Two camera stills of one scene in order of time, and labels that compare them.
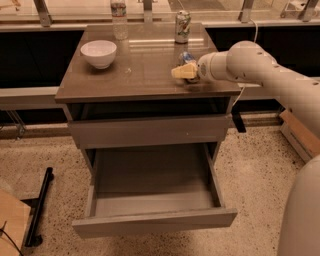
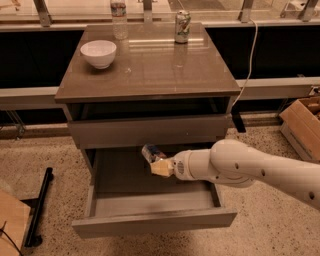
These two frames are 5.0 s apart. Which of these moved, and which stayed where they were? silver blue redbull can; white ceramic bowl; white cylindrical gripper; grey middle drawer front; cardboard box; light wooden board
Moved: white cylindrical gripper; silver blue redbull can
Stayed: grey middle drawer front; light wooden board; white ceramic bowl; cardboard box
